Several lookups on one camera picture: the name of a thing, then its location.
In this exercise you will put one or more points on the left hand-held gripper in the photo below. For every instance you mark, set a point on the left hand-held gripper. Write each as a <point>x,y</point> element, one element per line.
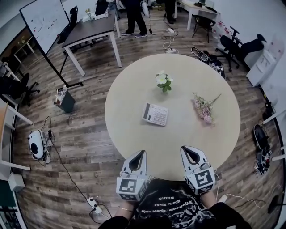
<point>129,186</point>

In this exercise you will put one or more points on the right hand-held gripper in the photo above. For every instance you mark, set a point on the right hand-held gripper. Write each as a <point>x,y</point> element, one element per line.
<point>202,180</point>

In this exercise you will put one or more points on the white calculator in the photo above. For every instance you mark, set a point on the white calculator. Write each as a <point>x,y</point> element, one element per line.
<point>156,115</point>

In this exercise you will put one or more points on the person's right forearm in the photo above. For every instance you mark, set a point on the person's right forearm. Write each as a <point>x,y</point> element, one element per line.
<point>209,200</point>

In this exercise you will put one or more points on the person's left forearm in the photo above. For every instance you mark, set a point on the person's left forearm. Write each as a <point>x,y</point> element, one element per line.
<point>126,204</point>

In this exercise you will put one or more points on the black printed t-shirt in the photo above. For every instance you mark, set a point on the black printed t-shirt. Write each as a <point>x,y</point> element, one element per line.
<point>174,208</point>

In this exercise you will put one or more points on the pink flower bouquet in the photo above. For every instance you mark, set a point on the pink flower bouquet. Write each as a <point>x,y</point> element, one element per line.
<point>204,107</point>

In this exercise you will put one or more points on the white power strip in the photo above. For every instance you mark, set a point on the white power strip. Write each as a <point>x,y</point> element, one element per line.
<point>93,204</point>
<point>171,50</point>
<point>171,30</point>

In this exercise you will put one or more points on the black and white bag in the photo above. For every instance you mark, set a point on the black and white bag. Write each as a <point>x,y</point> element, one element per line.
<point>263,149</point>
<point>211,61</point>

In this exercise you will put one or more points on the white flower plant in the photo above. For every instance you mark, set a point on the white flower plant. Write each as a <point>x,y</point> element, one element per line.
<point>164,80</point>

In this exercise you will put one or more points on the dark grey trash bin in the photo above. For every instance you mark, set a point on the dark grey trash bin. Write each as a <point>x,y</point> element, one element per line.
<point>67,100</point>

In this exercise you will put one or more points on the white dome-shaped device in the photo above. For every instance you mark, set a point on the white dome-shaped device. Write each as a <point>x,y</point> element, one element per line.
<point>35,145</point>

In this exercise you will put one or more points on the black office chair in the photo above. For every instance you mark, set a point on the black office chair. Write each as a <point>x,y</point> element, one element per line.
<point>15,87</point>
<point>69,22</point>
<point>229,45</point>

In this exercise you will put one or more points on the white low cabinet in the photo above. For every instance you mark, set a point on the white low cabinet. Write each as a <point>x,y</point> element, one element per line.
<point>263,62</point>

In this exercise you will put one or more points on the small grey box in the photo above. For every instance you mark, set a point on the small grey box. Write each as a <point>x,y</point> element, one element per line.
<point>16,182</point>

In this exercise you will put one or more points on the dark green cabinet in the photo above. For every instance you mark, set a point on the dark green cabinet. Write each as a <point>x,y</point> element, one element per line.
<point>5,193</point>

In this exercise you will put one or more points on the dark desk with white legs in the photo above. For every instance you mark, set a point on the dark desk with white legs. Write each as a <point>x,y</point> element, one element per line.
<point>91,29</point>

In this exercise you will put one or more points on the small flower vase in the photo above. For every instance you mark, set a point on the small flower vase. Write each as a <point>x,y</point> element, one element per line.
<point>88,13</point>

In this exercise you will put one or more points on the whiteboard on black stand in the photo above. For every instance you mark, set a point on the whiteboard on black stand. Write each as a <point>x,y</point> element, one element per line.
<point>44,24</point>

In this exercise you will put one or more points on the white frame wooden shelf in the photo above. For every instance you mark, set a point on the white frame wooden shelf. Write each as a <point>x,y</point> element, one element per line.
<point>9,138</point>

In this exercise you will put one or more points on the black frame chair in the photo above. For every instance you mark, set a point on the black frame chair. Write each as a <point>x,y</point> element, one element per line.
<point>204,24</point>

